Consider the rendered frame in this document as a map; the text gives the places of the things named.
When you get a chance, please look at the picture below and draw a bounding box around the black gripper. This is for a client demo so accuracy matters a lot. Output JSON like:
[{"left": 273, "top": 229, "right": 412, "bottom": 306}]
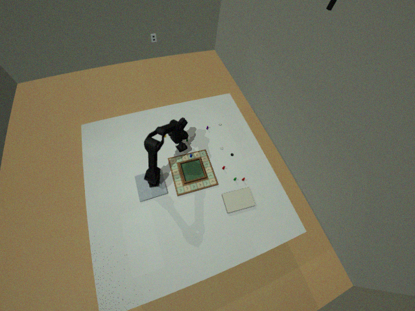
[{"left": 168, "top": 132, "right": 187, "bottom": 152}]

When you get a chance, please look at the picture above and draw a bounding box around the beige flat rectangular block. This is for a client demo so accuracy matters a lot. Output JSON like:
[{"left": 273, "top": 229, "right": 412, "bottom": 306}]
[{"left": 222, "top": 187, "right": 255, "bottom": 213}]

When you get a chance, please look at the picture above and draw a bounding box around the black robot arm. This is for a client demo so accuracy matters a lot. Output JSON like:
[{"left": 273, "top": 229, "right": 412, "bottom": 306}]
[{"left": 144, "top": 117, "right": 189, "bottom": 187}]

